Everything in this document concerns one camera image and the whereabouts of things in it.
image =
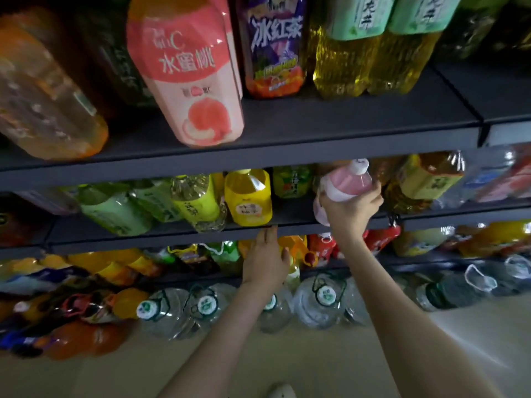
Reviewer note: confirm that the person's left hand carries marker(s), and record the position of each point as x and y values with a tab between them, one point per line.
265	265

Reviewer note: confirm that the person's right hand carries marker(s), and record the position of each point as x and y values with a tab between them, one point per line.
353	215

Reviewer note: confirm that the white squat drink bottle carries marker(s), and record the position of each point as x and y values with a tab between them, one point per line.
344	182

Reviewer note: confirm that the group of large water bottles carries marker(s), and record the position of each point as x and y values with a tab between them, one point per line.
332	298

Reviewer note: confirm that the dark grey metal shelf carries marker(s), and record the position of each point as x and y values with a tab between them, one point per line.
249	136

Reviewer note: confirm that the group of green squat bottles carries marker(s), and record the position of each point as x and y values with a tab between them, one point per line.
141	207

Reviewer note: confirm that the pink squat drink bottle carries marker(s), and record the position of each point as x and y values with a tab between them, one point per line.
187	70

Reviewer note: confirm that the dark green squat bottle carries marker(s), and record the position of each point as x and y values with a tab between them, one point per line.
116	54

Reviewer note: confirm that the orange squat drink bottle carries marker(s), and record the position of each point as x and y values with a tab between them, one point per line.
46	95

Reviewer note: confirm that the person's left forearm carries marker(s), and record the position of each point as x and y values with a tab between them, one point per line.
220	348

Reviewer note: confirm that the person's right forearm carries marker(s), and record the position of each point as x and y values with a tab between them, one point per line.
415	327

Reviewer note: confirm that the person's grey shoe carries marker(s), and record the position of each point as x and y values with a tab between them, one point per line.
282	391

